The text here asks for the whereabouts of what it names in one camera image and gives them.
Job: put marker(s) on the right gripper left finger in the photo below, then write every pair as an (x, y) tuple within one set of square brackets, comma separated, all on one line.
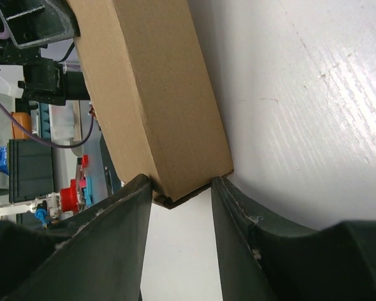
[(97, 254)]

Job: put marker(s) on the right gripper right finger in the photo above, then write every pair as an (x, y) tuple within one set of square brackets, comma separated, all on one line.
[(264, 256)]

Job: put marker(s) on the cardboard box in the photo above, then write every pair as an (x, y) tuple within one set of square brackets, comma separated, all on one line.
[(148, 83)]

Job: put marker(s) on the red emergency stop button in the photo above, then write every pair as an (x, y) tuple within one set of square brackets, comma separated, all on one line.
[(69, 198)]

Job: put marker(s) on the dark green storage crate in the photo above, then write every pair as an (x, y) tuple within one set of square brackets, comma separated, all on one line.
[(31, 172)]

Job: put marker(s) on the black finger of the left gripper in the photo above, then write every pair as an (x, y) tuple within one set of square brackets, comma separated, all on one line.
[(33, 23)]

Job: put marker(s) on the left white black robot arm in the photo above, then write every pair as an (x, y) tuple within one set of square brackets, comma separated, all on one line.
[(43, 80)]

